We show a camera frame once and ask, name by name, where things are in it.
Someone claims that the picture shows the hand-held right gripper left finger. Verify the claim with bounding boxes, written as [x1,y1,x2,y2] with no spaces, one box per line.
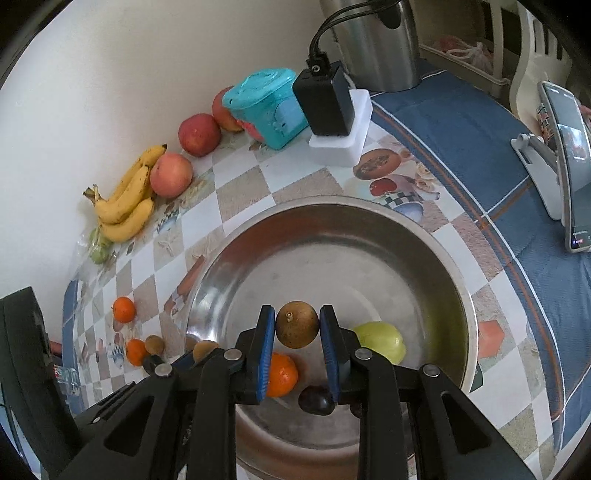
[58,304,277,480]

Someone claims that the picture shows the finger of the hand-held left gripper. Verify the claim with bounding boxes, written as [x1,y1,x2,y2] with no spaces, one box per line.
[71,376,158,457]

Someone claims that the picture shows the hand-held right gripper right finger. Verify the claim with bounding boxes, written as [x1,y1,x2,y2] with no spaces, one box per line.
[320,304,536,480]

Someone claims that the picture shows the green mango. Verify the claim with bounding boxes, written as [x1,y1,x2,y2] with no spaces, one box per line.
[351,322,408,366]

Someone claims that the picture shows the orange mandarin with stem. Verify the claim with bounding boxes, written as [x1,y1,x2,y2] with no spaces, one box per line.
[126,339,149,367]

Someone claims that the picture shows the large steel bowl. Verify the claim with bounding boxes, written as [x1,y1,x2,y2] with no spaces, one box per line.
[185,196,478,480]

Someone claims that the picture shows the clear glass mug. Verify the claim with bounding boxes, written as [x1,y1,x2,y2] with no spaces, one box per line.
[50,364,85,398]

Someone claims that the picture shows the clear bag of green guavas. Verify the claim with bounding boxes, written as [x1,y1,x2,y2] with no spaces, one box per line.
[76,226,116,266]

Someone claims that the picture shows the yellow banana bunch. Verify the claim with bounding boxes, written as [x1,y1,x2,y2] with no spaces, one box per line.
[83,143,168,244]

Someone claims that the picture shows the pale red apple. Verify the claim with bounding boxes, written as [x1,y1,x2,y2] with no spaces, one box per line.
[150,153,194,199]

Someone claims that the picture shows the white foam block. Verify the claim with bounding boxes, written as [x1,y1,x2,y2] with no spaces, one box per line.
[308,89,373,168]

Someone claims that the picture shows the dark red apple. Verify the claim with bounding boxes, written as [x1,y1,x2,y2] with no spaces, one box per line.
[178,113,222,158]
[211,86,245,134]

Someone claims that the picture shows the teal plastic box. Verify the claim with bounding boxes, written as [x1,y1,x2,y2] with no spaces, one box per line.
[222,68,310,151]

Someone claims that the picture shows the black power adapter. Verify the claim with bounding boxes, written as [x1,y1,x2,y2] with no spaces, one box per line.
[292,53,356,138]

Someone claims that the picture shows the white phone stand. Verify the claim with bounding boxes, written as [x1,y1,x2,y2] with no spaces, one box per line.
[510,134,571,222]

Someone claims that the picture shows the black smartphone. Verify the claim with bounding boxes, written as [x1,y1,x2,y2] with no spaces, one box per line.
[538,80,591,254]

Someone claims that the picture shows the steel thermos jug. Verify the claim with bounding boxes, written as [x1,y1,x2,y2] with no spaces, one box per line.
[318,0,422,93]

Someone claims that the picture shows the white plastic basket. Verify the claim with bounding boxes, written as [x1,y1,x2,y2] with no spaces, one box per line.
[418,28,513,100]

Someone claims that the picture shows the pink plastic bag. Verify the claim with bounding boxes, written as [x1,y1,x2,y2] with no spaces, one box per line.
[431,34,495,70]

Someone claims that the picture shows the white plastic chair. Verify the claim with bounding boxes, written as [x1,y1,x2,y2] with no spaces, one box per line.
[489,0,575,116]

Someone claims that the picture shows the black power cable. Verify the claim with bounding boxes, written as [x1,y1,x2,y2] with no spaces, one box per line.
[307,0,402,63]

